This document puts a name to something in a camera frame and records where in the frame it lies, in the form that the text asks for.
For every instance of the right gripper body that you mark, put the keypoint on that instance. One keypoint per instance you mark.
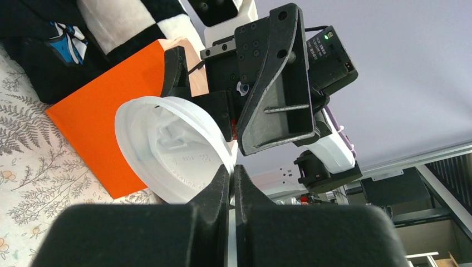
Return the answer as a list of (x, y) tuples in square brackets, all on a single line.
[(232, 75)]

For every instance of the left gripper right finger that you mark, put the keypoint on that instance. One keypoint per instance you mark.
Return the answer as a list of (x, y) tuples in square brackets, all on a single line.
[(269, 234)]

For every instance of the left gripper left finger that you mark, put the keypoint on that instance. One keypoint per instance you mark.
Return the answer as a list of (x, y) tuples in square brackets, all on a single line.
[(191, 234)]

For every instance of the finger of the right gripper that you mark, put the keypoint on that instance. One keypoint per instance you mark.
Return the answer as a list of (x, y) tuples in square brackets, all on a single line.
[(176, 78), (272, 61)]

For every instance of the white plastic lid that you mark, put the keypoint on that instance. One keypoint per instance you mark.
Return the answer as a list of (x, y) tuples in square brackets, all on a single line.
[(173, 145)]

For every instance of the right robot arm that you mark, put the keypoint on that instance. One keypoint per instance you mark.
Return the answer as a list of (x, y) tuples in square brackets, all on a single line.
[(329, 161)]

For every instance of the black white checkered pillow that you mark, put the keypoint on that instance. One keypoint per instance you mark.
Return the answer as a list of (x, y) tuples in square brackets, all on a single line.
[(123, 28)]

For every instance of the orange paper bag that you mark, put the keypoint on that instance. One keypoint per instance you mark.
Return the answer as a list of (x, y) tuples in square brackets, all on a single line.
[(88, 117)]

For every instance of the black cloth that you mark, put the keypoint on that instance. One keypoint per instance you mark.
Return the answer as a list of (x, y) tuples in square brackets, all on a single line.
[(51, 42)]

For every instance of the floral tablecloth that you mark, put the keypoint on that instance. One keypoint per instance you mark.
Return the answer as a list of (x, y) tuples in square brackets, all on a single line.
[(41, 174)]

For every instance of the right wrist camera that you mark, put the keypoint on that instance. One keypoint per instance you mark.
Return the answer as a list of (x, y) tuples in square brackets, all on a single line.
[(221, 18)]

